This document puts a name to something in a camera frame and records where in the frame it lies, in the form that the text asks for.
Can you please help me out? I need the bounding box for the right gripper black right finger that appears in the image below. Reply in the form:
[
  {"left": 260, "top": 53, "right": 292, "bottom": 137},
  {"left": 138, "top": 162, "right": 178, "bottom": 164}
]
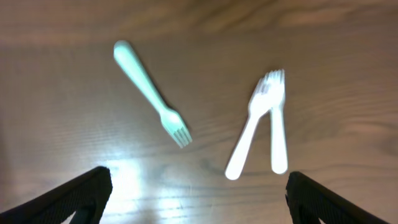
[{"left": 285, "top": 171, "right": 387, "bottom": 224}]

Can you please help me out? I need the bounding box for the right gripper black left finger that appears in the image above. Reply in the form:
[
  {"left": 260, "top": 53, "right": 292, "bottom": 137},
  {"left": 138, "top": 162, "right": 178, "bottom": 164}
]
[{"left": 1, "top": 166, "right": 113, "bottom": 224}]

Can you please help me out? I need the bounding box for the pale green plastic fork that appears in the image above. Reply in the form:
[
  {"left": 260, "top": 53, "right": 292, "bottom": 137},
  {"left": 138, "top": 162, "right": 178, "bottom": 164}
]
[{"left": 113, "top": 40, "right": 192, "bottom": 148}]

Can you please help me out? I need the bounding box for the white plastic fork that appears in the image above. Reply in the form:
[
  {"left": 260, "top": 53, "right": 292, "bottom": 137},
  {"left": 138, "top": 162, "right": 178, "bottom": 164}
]
[
  {"left": 224, "top": 77, "right": 271, "bottom": 180},
  {"left": 266, "top": 69, "right": 288, "bottom": 175}
]

